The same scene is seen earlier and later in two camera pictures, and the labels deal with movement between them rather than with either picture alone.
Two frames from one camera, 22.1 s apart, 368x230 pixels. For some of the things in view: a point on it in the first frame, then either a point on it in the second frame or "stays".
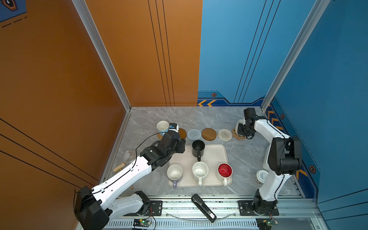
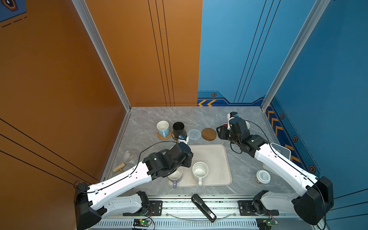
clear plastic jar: (129, 156) stays
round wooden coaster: (209, 134) stays
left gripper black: (181, 144) -> (189, 159)
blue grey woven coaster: (194, 134) stays
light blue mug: (162, 126) stays
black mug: (198, 147) -> (178, 129)
